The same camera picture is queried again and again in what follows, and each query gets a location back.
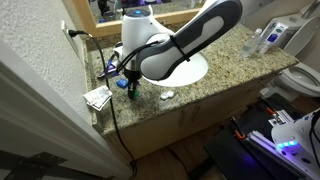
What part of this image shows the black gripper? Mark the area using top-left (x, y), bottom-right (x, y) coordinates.
top-left (125, 63), bottom-right (143, 98)

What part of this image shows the small green lid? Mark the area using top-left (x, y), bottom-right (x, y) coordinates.
top-left (129, 90), bottom-right (140, 101)

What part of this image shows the small blue object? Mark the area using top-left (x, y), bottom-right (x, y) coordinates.
top-left (115, 77), bottom-right (130, 90)

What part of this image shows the purple toothpaste tube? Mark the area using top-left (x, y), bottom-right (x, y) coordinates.
top-left (96, 58), bottom-right (121, 80)

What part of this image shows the white contact lens case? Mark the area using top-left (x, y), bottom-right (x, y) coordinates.
top-left (159, 90), bottom-right (176, 101)

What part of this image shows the folded paper note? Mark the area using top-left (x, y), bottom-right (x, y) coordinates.
top-left (82, 85), bottom-right (114, 112)

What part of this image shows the granite vanity cabinet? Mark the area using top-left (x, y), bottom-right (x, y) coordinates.
top-left (99, 71), bottom-right (288, 162)

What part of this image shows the white sink basin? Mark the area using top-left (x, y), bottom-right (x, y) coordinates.
top-left (141, 51), bottom-right (210, 89)

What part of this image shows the wood framed mirror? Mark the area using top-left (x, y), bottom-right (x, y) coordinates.
top-left (71, 0), bottom-right (208, 38)

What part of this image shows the white door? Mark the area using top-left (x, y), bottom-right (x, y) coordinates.
top-left (0, 39), bottom-right (133, 180)

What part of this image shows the clear plastic bottle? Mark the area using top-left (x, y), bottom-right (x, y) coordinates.
top-left (240, 27), bottom-right (264, 59)

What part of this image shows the white box on counter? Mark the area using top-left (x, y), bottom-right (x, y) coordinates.
top-left (265, 20), bottom-right (290, 48)

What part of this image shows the white toilet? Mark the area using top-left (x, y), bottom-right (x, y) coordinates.
top-left (259, 13), bottom-right (320, 102)

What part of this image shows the black power cable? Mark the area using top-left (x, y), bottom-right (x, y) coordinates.
top-left (67, 28), bottom-right (140, 178)

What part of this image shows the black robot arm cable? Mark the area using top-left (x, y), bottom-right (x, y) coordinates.
top-left (114, 34), bottom-right (192, 75)

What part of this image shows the white wall outlet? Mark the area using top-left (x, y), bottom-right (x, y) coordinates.
top-left (60, 20), bottom-right (81, 55)

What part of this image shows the orange handled clamp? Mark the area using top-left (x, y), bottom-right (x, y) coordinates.
top-left (264, 105), bottom-right (278, 117)
top-left (229, 117), bottom-right (248, 142)

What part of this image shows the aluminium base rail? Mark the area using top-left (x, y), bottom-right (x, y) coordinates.
top-left (246, 109), bottom-right (320, 180)

